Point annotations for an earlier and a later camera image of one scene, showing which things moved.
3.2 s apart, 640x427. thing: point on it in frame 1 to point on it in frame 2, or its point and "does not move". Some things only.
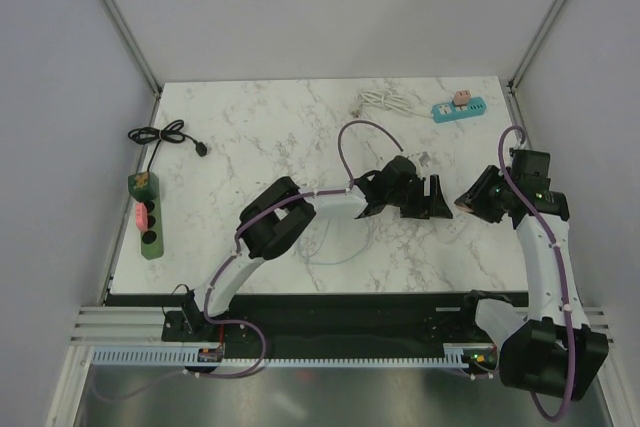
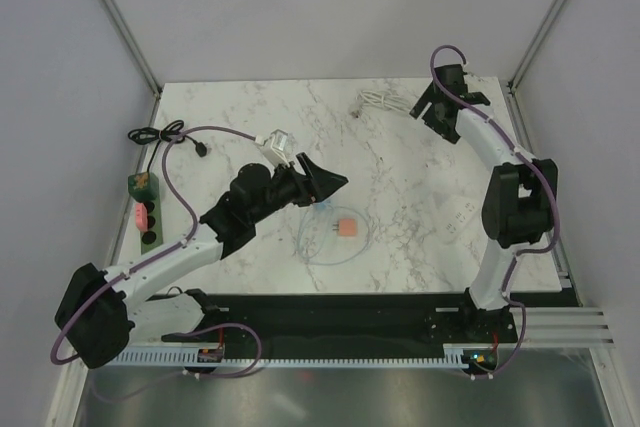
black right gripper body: (499, 192) to (431, 118)
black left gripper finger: (439, 207) to (322, 183)
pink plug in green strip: (141, 217) does not move
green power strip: (144, 188) does not move
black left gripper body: (410, 200) to (287, 187)
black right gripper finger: (474, 198) to (424, 101)
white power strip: (450, 229) does not move
